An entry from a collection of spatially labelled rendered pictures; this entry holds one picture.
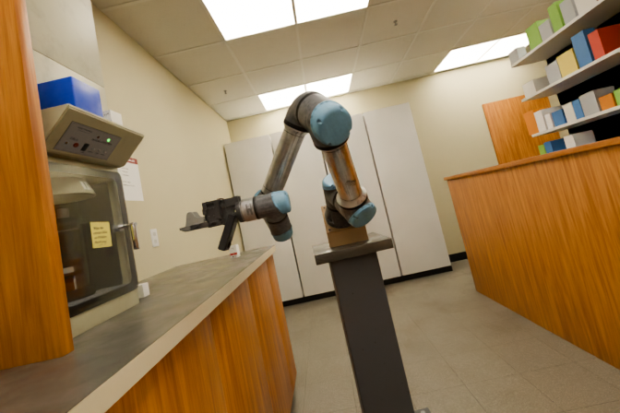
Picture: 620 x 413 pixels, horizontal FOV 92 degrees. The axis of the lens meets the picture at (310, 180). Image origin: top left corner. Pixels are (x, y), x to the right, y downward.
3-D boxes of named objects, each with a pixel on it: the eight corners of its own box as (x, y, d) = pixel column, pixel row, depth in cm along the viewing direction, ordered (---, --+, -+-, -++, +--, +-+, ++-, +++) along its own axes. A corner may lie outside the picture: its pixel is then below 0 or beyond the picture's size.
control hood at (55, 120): (28, 151, 73) (22, 112, 74) (118, 168, 105) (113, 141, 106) (73, 141, 73) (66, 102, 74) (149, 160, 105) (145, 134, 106)
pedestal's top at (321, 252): (375, 240, 152) (373, 231, 152) (394, 247, 120) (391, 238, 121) (314, 253, 151) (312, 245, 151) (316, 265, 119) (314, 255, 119)
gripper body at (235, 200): (208, 204, 101) (243, 195, 101) (212, 229, 100) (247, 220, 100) (198, 203, 94) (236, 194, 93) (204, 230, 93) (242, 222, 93)
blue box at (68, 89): (39, 116, 78) (34, 83, 78) (71, 126, 88) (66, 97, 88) (76, 108, 77) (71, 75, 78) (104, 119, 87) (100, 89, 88)
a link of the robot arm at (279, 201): (292, 218, 96) (287, 199, 91) (259, 226, 96) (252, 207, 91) (291, 202, 102) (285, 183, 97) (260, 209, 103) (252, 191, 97)
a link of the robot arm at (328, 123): (359, 198, 127) (322, 84, 91) (382, 219, 116) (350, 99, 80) (336, 214, 125) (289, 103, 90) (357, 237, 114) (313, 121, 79)
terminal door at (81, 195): (56, 324, 70) (34, 159, 74) (137, 288, 101) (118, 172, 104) (59, 323, 70) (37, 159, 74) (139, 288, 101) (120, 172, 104)
